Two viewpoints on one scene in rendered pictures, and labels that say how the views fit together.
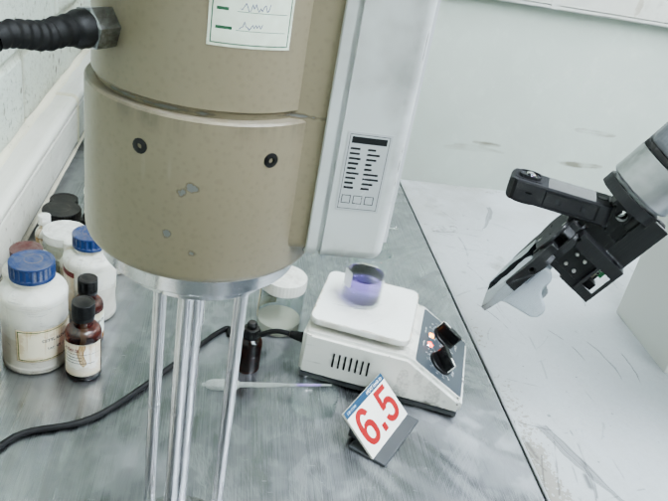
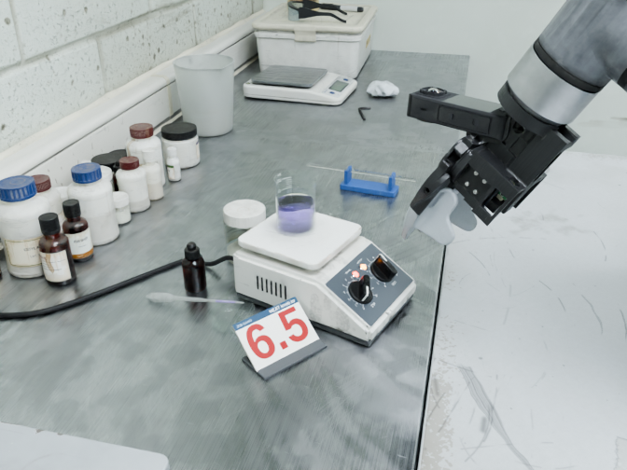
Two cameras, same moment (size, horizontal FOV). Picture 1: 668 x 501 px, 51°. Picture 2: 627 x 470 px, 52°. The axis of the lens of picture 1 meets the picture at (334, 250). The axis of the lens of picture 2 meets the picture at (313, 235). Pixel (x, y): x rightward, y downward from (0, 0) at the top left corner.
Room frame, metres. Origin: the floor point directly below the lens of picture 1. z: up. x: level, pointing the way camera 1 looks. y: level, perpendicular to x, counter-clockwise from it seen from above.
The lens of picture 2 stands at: (0.09, -0.37, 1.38)
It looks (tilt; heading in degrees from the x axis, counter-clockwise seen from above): 29 degrees down; 25
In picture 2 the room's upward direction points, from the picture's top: straight up
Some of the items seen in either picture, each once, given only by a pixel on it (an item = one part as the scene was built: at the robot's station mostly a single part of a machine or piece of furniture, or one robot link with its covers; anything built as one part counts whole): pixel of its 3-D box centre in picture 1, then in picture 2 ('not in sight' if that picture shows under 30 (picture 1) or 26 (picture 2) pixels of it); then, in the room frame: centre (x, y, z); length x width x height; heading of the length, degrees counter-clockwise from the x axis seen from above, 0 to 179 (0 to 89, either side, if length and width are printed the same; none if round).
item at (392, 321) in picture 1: (367, 306); (300, 235); (0.73, -0.05, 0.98); 0.12 x 0.12 x 0.01; 83
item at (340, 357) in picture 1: (380, 340); (317, 269); (0.73, -0.08, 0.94); 0.22 x 0.13 x 0.08; 83
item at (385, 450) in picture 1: (382, 417); (280, 336); (0.60, -0.09, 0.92); 0.09 x 0.06 x 0.04; 155
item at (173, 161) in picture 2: not in sight; (173, 163); (0.96, 0.32, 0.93); 0.02 x 0.02 x 0.06
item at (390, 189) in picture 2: not in sight; (369, 180); (1.07, -0.02, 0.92); 0.10 x 0.03 x 0.04; 94
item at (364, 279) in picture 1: (367, 272); (298, 201); (0.74, -0.04, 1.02); 0.06 x 0.05 x 0.08; 150
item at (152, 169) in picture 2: not in sight; (150, 173); (0.88, 0.31, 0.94); 0.03 x 0.03 x 0.09
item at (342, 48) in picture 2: not in sight; (318, 38); (1.85, 0.44, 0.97); 0.37 x 0.31 x 0.14; 14
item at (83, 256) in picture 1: (89, 272); (91, 202); (0.73, 0.29, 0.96); 0.06 x 0.06 x 0.11
